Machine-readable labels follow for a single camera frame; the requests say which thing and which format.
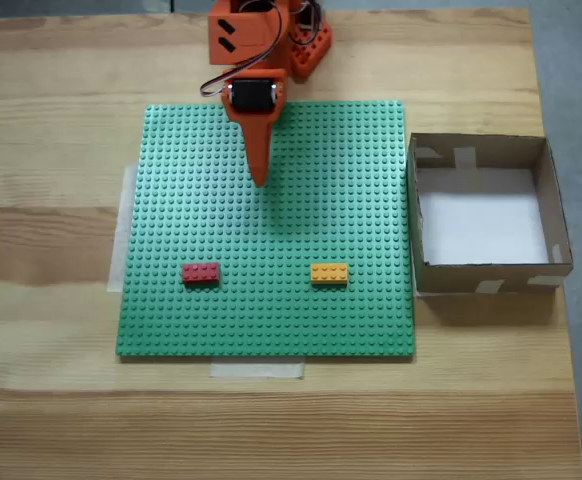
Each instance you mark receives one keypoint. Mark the cardboard box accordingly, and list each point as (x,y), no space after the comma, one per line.
(556,200)

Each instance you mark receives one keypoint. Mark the yellow lego block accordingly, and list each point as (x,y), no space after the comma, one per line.
(329,274)

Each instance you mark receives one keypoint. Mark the white paper sheet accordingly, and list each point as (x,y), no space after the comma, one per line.
(481,220)

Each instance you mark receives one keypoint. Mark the masking tape strip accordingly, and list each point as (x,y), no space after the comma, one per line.
(257,369)
(121,225)

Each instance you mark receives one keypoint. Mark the red lego block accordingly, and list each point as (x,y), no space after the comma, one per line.
(201,273)

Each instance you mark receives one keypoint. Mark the green lego baseplate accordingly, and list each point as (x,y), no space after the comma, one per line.
(271,235)

